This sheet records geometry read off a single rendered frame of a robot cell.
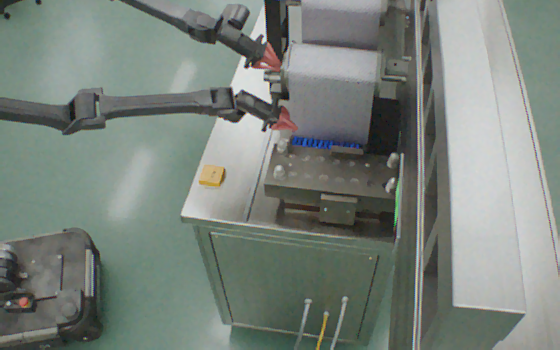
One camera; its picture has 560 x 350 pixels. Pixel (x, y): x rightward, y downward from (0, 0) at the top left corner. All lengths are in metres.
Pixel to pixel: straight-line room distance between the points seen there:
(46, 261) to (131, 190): 0.71
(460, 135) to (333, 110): 0.79
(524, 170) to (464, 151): 0.33
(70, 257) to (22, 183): 0.91
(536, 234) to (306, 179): 0.73
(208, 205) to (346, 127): 0.48
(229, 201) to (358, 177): 0.40
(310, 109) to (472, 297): 1.00
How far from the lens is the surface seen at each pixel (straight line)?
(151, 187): 2.86
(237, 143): 1.73
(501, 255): 0.60
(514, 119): 1.11
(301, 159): 1.49
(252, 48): 1.43
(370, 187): 1.43
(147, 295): 2.49
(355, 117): 1.47
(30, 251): 2.54
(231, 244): 1.63
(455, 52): 0.86
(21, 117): 1.38
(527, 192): 0.97
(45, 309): 2.34
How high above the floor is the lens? 2.13
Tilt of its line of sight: 48 degrees down
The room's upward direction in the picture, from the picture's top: 3 degrees counter-clockwise
